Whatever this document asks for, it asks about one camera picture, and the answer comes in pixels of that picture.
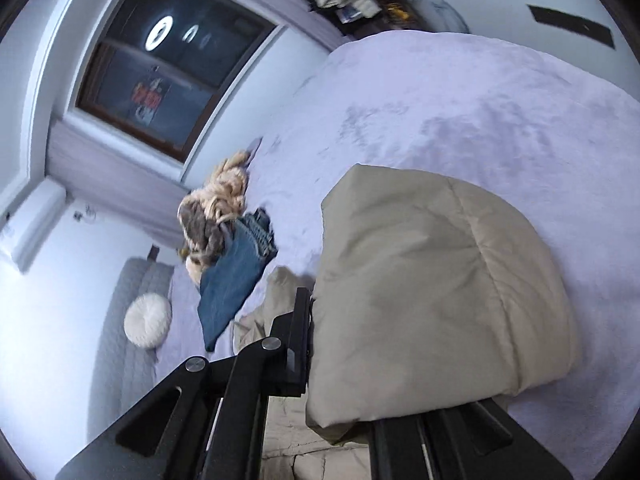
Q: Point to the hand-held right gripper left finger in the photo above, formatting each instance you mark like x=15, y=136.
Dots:
x=299, y=350

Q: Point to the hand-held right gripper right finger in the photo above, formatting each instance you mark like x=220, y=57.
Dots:
x=450, y=442

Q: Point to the beige puffer jacket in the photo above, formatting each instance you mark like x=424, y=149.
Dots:
x=425, y=285

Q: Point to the blue jeans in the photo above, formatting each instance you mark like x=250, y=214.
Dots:
x=230, y=280

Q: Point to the white round pillow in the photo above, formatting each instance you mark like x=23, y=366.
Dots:
x=147, y=320

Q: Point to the grey quilted headboard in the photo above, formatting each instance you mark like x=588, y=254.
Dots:
x=125, y=375

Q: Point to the tan fuzzy knit garment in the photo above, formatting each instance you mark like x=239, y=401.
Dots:
x=215, y=195

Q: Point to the lavender plush blanket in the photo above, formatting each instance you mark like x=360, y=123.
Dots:
x=450, y=110

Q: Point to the white air conditioner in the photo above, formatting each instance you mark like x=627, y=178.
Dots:
x=35, y=225

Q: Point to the dark window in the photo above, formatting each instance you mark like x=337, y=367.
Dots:
x=170, y=60

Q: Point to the round fan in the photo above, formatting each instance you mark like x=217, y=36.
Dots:
x=435, y=10

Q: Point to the curved monitor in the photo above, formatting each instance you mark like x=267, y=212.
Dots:
x=570, y=25

